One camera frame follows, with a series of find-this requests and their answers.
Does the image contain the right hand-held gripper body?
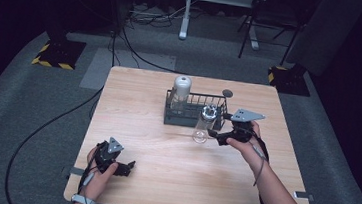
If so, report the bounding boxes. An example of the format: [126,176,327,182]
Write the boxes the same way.
[220,106,268,146]

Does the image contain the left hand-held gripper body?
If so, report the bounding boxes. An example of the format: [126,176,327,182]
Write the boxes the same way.
[92,135,126,177]

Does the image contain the clear bottle with silver cap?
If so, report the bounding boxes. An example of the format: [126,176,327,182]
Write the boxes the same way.
[191,101,220,146]

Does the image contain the black wire basket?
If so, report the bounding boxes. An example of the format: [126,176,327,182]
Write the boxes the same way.
[163,89,231,133]

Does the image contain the clear bottle with white lid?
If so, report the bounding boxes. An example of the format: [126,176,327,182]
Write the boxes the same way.
[167,73,195,115]

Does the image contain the person's right hand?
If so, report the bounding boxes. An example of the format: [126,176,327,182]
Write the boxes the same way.
[223,118,269,174]

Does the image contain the person's left hand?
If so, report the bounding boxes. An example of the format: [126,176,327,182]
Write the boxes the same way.
[81,145,121,204]

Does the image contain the grey table edge clamp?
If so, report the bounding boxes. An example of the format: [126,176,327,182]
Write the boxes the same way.
[292,190,316,202]
[60,165,86,178]

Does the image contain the dark round table grommet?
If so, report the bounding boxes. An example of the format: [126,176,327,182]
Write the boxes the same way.
[221,88,234,100]

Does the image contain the white wristwatch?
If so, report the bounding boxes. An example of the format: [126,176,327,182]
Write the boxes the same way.
[70,192,99,204]

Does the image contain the black yellow striped stand base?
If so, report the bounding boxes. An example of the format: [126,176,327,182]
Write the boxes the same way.
[30,36,88,73]
[265,60,314,97]

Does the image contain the grey floor mat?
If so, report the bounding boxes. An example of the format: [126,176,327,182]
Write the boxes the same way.
[78,44,178,98]

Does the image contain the black metal chair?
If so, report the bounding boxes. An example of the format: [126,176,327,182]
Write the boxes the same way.
[234,0,309,69]

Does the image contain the grey curtain panel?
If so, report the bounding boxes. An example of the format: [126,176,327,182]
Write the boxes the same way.
[284,0,362,82]

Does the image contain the left hand-held gripper cable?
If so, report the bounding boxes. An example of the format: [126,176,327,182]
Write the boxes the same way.
[77,158,98,196]

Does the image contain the hand-held gripper cable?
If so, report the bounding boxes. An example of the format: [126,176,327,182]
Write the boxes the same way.
[245,132,305,204]
[77,158,98,196]

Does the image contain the right hand-held gripper cable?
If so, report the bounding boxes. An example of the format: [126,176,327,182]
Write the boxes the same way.
[245,132,305,204]

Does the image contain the thick black floor cable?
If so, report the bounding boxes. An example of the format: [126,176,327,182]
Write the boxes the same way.
[1,78,105,204]

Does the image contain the white desk frame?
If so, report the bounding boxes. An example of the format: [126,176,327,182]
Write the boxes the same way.
[177,0,266,52]

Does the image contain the tangle of cables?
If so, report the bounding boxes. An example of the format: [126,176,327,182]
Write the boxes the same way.
[125,0,186,32]

